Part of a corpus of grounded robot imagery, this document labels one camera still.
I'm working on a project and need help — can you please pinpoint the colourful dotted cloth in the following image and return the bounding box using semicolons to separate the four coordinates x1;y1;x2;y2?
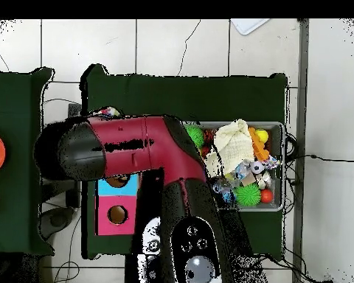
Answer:
88;106;122;118

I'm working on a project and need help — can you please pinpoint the wooden box with three holes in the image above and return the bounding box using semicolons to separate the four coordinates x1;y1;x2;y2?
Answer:
94;173;142;236

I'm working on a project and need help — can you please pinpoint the green spiky rubber ball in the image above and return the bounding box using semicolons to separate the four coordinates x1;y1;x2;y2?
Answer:
235;183;262;206
184;125;206;150

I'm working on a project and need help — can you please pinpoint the cream knitted cloth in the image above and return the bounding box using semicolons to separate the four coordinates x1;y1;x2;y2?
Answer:
204;118;255;178

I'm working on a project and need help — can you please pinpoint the dark green table cloth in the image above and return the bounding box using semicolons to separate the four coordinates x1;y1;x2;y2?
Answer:
0;67;55;257
80;64;288;262

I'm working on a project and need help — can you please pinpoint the orange toy building brick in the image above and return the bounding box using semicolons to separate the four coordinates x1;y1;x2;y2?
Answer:
247;126;271;162

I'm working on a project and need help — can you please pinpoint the white tray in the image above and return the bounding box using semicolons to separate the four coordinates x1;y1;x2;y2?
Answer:
229;18;271;36

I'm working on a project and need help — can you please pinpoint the grey metal bar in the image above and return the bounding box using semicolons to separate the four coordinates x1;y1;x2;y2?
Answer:
291;18;310;283

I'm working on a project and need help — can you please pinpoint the silver wire mesh bin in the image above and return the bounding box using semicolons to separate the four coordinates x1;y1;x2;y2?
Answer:
182;120;285;212

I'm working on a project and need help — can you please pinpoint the thin black cable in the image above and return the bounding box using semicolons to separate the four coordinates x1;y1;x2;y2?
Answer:
284;153;354;164

